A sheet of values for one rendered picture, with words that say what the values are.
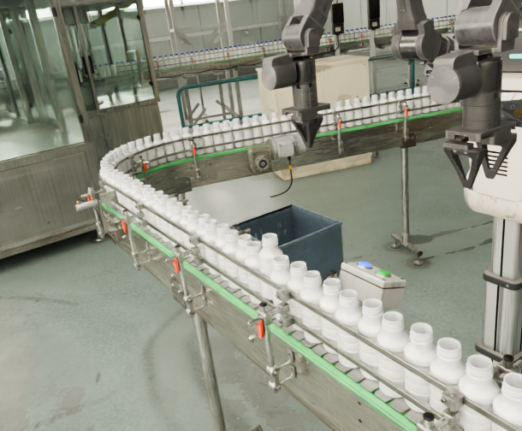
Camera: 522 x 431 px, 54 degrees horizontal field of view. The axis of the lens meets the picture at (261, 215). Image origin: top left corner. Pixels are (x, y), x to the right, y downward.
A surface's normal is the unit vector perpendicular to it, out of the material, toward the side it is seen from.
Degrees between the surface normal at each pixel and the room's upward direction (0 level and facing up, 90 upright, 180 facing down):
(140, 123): 90
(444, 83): 89
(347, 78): 90
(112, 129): 90
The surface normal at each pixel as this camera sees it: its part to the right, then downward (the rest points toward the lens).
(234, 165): 0.27, 0.32
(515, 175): -0.83, 0.29
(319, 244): 0.55, 0.24
